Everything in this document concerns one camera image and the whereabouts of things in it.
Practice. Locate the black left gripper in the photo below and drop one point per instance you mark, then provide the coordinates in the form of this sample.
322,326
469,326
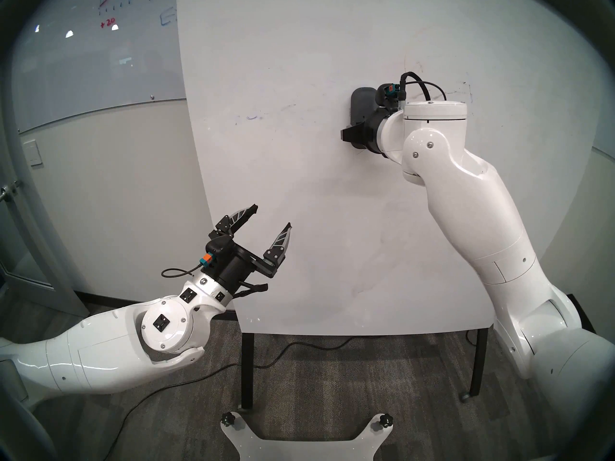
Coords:
235,270

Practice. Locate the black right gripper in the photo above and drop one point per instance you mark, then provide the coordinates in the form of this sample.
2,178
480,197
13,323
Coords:
365,133

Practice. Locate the grey whiteboard eraser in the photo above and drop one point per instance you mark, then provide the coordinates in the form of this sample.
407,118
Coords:
362,104

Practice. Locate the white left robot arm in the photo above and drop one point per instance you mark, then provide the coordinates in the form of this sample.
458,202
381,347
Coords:
96,349

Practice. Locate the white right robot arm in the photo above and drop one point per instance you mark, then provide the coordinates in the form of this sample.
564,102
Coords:
480,224

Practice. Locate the large white freestanding whiteboard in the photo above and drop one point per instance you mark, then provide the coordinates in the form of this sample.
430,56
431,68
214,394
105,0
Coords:
288,200

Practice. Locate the black whiteboard stand leg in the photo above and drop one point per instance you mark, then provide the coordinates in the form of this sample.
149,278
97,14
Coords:
247,369
480,359

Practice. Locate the black base knob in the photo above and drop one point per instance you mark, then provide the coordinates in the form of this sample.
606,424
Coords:
385,420
229,420

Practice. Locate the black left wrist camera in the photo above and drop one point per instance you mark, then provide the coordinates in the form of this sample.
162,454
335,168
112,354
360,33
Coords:
218,248

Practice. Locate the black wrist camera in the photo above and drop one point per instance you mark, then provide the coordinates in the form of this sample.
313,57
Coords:
387,96
218,248

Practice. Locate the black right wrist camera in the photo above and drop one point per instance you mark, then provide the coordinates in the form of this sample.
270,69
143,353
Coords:
387,96

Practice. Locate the black wall baseboard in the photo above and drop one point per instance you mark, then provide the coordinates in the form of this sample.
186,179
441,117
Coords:
581,311
144,304

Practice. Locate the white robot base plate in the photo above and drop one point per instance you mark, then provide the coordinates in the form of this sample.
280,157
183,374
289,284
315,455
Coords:
307,448

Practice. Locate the wall glass board with graphs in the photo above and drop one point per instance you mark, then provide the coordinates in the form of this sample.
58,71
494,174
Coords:
96,66

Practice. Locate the white wall light switch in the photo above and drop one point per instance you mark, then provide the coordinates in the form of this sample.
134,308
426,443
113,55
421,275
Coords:
32,152

